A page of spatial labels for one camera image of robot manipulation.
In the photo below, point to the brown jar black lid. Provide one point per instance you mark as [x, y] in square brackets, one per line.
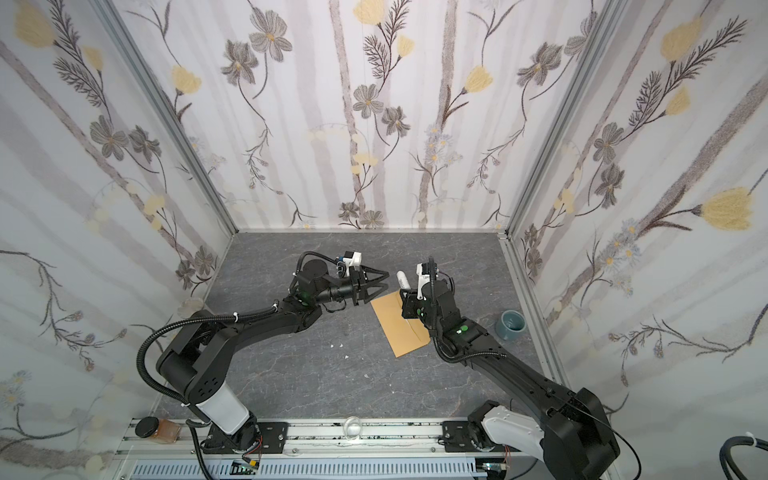
[162, 431]

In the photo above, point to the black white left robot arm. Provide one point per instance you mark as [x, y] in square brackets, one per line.
[188, 360]

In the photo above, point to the teal ceramic cup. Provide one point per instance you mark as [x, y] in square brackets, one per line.
[510, 325]

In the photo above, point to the white vented cable duct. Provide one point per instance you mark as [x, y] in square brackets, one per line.
[349, 468]

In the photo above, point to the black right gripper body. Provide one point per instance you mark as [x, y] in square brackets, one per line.
[417, 301]

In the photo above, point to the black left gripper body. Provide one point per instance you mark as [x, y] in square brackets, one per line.
[357, 288]

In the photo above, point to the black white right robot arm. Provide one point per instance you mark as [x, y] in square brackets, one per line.
[569, 431]

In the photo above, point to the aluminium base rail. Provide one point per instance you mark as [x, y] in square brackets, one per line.
[321, 439]

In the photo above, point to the aluminium corner frame post right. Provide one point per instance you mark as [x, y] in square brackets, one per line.
[595, 47]

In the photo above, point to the aluminium corner frame post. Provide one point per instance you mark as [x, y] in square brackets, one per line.
[117, 31]
[595, 47]

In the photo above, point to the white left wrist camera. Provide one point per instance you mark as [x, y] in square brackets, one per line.
[349, 262]

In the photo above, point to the white glue stick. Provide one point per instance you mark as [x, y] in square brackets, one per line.
[403, 281]

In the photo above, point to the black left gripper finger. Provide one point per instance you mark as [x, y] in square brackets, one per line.
[370, 274]
[372, 289]

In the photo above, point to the clear glass dome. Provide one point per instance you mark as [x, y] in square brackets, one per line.
[352, 427]

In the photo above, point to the aluminium corner frame post left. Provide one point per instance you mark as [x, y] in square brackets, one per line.
[117, 31]

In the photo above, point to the tan paper envelope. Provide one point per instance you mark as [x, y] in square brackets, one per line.
[403, 335]

